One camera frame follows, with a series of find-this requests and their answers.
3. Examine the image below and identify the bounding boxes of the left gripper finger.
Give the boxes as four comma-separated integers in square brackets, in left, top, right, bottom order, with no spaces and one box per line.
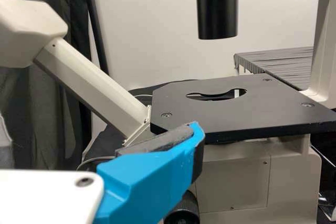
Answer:
[93,121,206,224]

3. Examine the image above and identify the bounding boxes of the cream microscope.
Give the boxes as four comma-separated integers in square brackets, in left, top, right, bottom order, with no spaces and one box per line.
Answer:
[0,0,336,224]

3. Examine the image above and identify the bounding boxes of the black platform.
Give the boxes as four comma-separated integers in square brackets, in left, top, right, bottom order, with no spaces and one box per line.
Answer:
[233,46,316,91]

